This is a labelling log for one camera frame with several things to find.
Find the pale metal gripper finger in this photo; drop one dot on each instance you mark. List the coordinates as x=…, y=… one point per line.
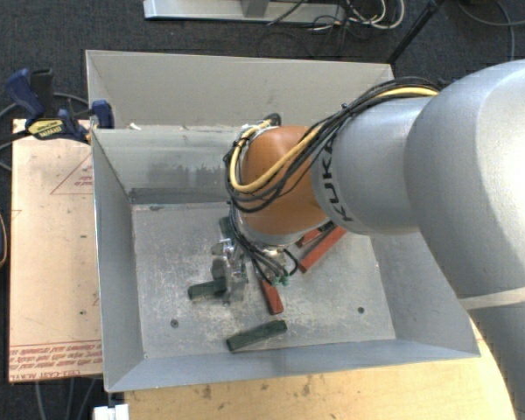
x=221, y=265
x=236, y=284

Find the dark green flat block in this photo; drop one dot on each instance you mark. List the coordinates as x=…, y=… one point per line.
x=203, y=290
x=257, y=335

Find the red-brown flat block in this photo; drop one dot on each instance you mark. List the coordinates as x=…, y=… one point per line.
x=273, y=299
x=307, y=237
x=320, y=251

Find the grey metal bin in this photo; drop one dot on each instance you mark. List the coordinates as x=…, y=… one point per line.
x=179, y=256

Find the brown cardboard board red print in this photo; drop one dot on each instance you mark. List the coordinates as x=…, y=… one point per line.
x=52, y=256

